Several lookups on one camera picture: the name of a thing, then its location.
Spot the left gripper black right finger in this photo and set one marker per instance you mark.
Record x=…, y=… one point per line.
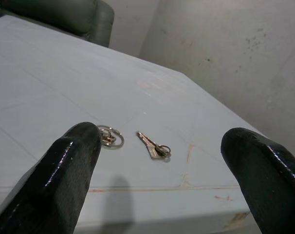
x=271, y=185

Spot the white folding table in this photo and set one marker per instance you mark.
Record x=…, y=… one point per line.
x=89, y=85

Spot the dark green leather sofa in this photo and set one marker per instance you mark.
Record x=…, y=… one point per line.
x=64, y=14

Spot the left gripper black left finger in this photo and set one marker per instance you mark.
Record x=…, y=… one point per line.
x=55, y=185

